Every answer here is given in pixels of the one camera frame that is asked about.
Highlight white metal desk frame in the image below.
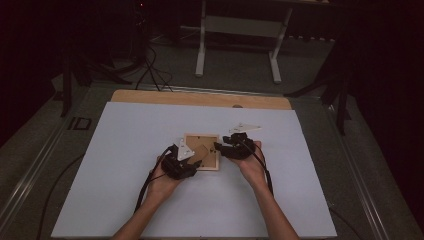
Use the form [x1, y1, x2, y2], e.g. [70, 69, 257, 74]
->
[194, 0, 331, 85]

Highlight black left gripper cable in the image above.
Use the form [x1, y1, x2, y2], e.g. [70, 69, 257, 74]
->
[133, 144, 178, 214]

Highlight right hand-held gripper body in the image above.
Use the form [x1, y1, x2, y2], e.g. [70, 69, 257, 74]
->
[220, 122, 263, 160]

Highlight metal floor rail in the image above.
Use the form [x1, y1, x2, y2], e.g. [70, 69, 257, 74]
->
[0, 114, 69, 228]
[324, 104, 392, 240]

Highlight bundle of black floor cables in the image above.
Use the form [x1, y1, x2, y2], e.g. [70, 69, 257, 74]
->
[134, 43, 175, 93]

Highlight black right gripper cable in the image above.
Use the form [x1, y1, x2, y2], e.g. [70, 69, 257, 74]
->
[245, 140, 275, 197]

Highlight square wooden board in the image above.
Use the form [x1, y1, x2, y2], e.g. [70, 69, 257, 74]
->
[182, 132, 221, 172]

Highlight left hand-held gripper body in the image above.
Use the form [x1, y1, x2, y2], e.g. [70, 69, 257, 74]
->
[161, 138, 198, 181]

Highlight black floor cable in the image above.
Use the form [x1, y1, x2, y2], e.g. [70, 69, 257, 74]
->
[35, 152, 86, 240]
[328, 206, 364, 240]

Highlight black metal stand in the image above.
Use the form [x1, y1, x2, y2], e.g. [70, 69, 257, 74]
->
[59, 54, 133, 118]
[284, 19, 353, 136]

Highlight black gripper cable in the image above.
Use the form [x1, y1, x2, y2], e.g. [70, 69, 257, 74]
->
[245, 140, 275, 197]
[133, 144, 178, 214]

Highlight white table mat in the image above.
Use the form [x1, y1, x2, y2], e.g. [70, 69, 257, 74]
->
[50, 101, 338, 239]

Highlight person's right hand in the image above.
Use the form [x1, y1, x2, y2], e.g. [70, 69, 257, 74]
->
[231, 140, 268, 190]

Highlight person's left hand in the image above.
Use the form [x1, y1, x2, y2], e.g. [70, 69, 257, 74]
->
[147, 161, 183, 202]

